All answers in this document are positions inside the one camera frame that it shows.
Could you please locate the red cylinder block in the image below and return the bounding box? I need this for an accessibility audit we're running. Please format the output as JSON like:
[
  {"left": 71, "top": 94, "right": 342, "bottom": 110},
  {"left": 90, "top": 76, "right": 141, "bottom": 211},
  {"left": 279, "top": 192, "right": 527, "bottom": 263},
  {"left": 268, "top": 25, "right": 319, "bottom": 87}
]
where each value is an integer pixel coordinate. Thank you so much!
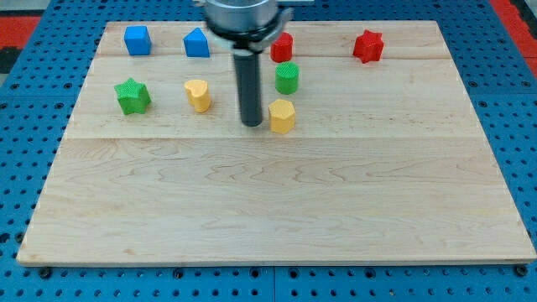
[{"left": 270, "top": 32, "right": 294, "bottom": 63}]

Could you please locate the blue pentagon block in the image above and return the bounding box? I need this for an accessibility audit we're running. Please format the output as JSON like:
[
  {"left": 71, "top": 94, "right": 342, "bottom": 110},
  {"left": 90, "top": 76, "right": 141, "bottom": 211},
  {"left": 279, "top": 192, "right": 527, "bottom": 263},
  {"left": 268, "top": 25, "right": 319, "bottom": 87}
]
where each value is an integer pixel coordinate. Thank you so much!
[{"left": 183, "top": 28, "right": 211, "bottom": 58}]

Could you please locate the yellow hexagon block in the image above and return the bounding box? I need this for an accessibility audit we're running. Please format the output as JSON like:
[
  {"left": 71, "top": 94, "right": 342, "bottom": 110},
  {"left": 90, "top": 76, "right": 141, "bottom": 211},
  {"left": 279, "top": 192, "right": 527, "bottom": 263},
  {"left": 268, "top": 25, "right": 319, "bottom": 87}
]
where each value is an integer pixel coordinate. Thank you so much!
[{"left": 268, "top": 99, "right": 295, "bottom": 134}]

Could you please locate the red star block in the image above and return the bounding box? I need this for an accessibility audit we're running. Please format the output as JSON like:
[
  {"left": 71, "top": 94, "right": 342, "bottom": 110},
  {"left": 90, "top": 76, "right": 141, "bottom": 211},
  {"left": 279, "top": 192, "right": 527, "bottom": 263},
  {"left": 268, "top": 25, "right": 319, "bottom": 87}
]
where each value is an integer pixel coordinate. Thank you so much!
[{"left": 352, "top": 29, "right": 384, "bottom": 64}]

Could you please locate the yellow heart block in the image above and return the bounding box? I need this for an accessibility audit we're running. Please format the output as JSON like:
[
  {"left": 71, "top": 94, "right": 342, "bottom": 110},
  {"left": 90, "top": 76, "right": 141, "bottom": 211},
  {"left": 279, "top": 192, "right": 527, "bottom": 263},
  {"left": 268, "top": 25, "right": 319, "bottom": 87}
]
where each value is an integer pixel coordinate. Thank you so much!
[{"left": 184, "top": 79, "right": 212, "bottom": 113}]

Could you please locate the blue cube block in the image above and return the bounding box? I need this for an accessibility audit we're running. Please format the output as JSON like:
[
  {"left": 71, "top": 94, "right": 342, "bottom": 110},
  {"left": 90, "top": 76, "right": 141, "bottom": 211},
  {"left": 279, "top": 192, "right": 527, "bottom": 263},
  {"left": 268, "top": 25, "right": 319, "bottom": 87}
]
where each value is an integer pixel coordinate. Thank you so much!
[{"left": 123, "top": 25, "right": 152, "bottom": 56}]

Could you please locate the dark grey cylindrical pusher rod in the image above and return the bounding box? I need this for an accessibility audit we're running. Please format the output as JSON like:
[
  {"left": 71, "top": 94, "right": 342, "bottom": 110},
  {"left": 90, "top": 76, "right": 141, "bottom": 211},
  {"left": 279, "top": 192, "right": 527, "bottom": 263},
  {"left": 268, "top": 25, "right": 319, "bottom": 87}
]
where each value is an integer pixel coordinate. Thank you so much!
[{"left": 233, "top": 49, "right": 263, "bottom": 127}]

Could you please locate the wooden board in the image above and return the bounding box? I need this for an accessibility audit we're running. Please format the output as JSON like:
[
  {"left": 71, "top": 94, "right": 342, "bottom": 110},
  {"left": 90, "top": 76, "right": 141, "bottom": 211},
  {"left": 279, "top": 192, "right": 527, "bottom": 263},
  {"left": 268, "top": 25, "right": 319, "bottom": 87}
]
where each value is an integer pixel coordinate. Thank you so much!
[{"left": 17, "top": 21, "right": 536, "bottom": 267}]

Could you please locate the green cylinder block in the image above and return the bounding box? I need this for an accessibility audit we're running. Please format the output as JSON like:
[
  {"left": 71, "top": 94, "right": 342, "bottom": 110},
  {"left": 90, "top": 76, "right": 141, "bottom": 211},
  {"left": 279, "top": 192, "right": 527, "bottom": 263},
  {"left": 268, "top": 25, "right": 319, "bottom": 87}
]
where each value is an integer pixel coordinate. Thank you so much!
[{"left": 275, "top": 61, "right": 300, "bottom": 95}]

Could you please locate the green star block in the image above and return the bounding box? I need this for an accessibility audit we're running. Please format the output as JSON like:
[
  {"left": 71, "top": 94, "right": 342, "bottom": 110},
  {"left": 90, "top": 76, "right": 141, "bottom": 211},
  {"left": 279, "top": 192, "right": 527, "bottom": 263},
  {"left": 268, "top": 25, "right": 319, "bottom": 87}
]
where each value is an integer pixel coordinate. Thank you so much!
[{"left": 114, "top": 78, "right": 151, "bottom": 115}]

